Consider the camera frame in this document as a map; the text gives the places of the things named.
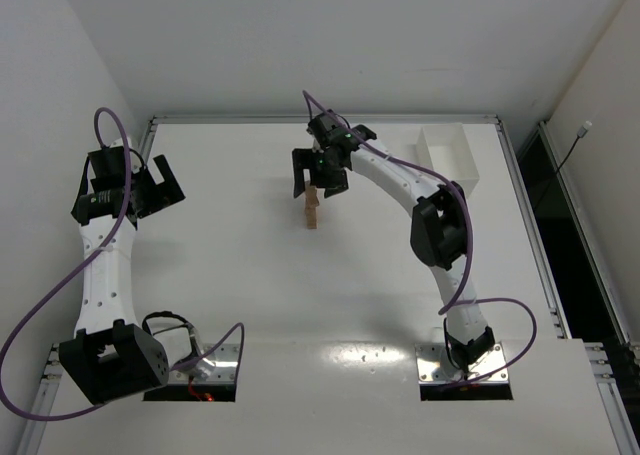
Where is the wood block six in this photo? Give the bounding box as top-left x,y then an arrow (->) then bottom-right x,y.
305,185 -> 318,204

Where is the white rectangular box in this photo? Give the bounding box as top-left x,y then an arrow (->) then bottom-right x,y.
416,123 -> 480,198

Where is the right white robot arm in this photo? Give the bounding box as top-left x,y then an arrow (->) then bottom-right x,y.
292,112 -> 495,372

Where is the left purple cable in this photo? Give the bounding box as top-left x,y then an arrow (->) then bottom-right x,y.
0,107 -> 246,421

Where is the purple cable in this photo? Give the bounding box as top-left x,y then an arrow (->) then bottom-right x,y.
0,107 -> 246,421
301,90 -> 539,389

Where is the metal base plate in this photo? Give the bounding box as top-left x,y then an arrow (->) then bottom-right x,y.
415,343 -> 509,388
168,343 -> 240,386

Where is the black wall cable white plug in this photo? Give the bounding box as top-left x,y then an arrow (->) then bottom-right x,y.
531,120 -> 593,203

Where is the aluminium table edge rail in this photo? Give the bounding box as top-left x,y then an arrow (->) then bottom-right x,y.
149,114 -> 504,126

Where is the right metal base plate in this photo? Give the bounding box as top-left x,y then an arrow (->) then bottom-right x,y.
415,343 -> 509,388

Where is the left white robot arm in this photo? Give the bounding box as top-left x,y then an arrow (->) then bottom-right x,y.
59,142 -> 200,405

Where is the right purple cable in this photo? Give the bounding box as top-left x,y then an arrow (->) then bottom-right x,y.
301,90 -> 539,389

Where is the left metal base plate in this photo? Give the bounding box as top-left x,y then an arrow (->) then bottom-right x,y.
168,343 -> 240,386

